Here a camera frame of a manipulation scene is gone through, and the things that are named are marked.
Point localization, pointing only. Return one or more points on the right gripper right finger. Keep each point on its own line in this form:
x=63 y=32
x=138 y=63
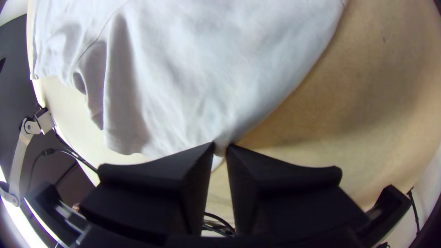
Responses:
x=286 y=199

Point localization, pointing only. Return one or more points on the grey t-shirt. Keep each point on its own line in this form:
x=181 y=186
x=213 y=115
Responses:
x=206 y=69

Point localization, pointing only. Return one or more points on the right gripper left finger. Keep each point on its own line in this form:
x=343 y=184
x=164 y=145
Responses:
x=155 y=193

